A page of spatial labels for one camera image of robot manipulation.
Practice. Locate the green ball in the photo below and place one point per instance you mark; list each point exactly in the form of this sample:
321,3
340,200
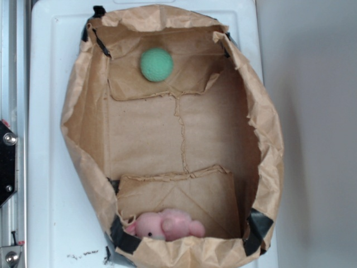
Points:
156,64

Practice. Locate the brown paper bag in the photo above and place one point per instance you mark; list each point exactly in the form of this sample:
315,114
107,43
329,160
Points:
207,140

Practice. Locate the pink plush toy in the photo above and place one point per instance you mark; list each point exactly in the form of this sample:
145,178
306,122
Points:
168,225

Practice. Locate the white plastic tray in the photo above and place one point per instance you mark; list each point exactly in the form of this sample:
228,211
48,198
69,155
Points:
62,227

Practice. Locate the black mounting bracket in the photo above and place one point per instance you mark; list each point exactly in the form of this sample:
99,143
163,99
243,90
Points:
8,163

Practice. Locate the aluminium frame rail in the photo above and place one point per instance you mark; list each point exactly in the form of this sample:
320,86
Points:
14,113

